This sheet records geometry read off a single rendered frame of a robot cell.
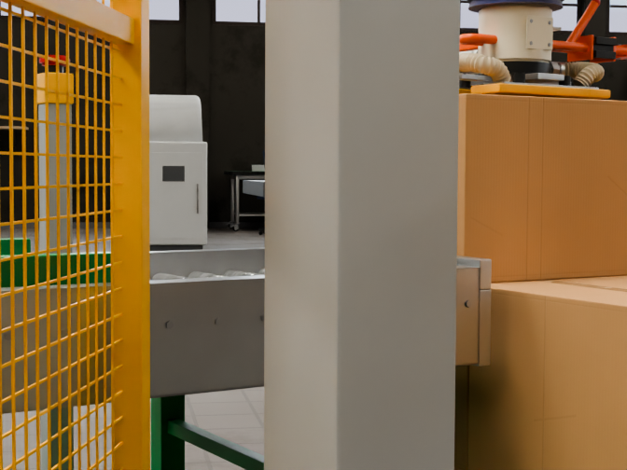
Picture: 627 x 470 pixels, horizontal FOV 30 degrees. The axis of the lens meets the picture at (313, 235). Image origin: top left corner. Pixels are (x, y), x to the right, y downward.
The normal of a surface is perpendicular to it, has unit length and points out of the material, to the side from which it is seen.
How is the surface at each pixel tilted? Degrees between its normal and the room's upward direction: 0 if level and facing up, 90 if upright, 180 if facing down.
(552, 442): 90
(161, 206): 90
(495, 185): 90
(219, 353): 90
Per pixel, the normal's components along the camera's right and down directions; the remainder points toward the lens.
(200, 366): 0.52, 0.05
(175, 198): 0.17, 0.06
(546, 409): -0.85, 0.03
